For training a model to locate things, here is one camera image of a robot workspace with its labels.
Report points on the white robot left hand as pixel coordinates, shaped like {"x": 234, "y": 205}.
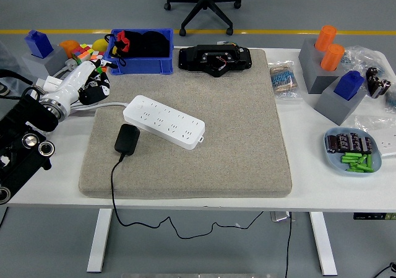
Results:
{"x": 71, "y": 83}

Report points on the white power strip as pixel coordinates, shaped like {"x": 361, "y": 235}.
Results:
{"x": 167, "y": 120}

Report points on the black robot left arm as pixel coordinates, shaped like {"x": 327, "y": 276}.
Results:
{"x": 18, "y": 148}

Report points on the white box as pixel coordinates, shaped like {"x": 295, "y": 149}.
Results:
{"x": 51, "y": 81}

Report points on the grey block holder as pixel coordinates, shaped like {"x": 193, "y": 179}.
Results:
{"x": 334, "y": 107}
{"x": 46, "y": 64}

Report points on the colourful puzzle cube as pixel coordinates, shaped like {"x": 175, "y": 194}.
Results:
{"x": 98, "y": 54}
{"x": 82, "y": 53}

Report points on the orange cup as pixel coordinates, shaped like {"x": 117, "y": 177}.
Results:
{"x": 68, "y": 46}

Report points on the yellow ball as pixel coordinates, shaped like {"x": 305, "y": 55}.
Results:
{"x": 99, "y": 45}

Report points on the blue block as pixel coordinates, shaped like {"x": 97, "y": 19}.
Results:
{"x": 349, "y": 85}
{"x": 38, "y": 44}

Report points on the blue plastic bin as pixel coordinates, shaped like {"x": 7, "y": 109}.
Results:
{"x": 139, "y": 66}

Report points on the black cloth pouch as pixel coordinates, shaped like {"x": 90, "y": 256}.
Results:
{"x": 151, "y": 44}

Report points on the black electronic device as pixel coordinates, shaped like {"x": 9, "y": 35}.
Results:
{"x": 216, "y": 58}

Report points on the grey-brown mat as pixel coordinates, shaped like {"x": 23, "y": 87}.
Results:
{"x": 216, "y": 135}

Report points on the white table leg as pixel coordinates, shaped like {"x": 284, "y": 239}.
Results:
{"x": 323, "y": 244}
{"x": 99, "y": 241}

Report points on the clear bag of resistors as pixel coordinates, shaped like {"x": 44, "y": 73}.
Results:
{"x": 283, "y": 80}

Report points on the grey two-hole block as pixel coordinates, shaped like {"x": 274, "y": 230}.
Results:
{"x": 309, "y": 70}

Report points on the orange cylinder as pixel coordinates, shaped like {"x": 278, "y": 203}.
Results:
{"x": 332, "y": 57}
{"x": 325, "y": 38}

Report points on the black capacitor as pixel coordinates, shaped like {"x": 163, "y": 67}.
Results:
{"x": 332, "y": 143}
{"x": 366, "y": 145}
{"x": 354, "y": 141}
{"x": 342, "y": 142}

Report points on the light blue plate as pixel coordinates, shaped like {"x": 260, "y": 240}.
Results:
{"x": 335, "y": 163}

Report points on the crumpled clear plastic bag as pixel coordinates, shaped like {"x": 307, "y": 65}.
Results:
{"x": 359, "y": 56}

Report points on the large dark capacitor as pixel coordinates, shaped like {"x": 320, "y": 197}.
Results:
{"x": 383, "y": 87}
{"x": 372, "y": 80}

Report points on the clear bag white part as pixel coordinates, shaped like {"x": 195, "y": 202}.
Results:
{"x": 386, "y": 141}

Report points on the black table control panel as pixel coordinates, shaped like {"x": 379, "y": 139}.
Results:
{"x": 371, "y": 216}

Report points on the grey metal bracket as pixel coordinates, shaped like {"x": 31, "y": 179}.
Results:
{"x": 280, "y": 216}

